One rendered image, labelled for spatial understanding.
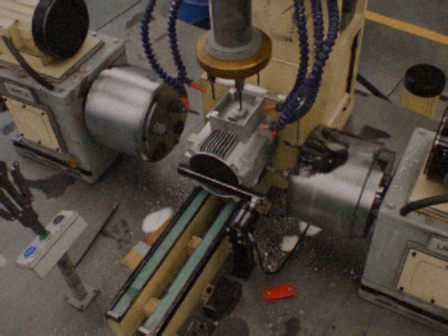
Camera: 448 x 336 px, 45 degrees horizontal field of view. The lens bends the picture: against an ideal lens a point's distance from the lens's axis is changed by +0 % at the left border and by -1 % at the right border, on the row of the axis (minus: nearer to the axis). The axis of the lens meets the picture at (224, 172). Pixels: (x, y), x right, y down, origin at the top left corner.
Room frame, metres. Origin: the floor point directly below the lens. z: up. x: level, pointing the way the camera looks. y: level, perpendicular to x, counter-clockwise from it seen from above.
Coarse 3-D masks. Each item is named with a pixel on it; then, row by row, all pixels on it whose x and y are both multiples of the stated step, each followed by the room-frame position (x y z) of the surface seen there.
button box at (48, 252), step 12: (72, 216) 0.80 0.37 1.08; (48, 228) 0.79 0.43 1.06; (60, 228) 0.77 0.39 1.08; (72, 228) 0.78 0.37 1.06; (84, 228) 0.79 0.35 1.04; (36, 240) 0.76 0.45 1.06; (48, 240) 0.74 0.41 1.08; (60, 240) 0.74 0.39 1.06; (72, 240) 0.76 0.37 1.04; (36, 252) 0.71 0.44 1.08; (48, 252) 0.71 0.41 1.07; (60, 252) 0.72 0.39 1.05; (24, 264) 0.68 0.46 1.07; (36, 264) 0.68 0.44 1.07; (48, 264) 0.69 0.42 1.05; (36, 276) 0.67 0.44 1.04
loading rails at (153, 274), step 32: (192, 192) 0.97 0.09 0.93; (192, 224) 0.89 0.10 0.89; (224, 224) 0.85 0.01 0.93; (160, 256) 0.77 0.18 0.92; (192, 256) 0.77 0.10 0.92; (224, 256) 0.82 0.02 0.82; (128, 288) 0.69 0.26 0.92; (160, 288) 0.74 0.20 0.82; (192, 288) 0.69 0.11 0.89; (128, 320) 0.63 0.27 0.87; (160, 320) 0.59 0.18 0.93
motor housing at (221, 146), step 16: (208, 128) 1.07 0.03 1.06; (208, 144) 0.97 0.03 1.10; (224, 144) 0.96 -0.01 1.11; (240, 144) 0.98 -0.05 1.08; (256, 144) 1.00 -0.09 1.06; (272, 144) 1.03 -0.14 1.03; (192, 160) 1.00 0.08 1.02; (208, 160) 1.04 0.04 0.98; (224, 160) 0.93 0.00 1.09; (224, 176) 1.00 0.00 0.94; (240, 176) 0.91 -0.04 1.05; (256, 176) 0.95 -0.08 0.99; (208, 192) 0.96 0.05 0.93; (224, 192) 0.95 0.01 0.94
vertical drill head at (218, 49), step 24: (216, 0) 1.03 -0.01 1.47; (240, 0) 1.02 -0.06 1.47; (216, 24) 1.04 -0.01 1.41; (240, 24) 1.02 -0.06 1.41; (216, 48) 1.02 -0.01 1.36; (240, 48) 1.01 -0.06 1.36; (264, 48) 1.04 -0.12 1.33; (216, 72) 0.98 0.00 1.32; (240, 72) 0.97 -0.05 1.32; (240, 96) 1.00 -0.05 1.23
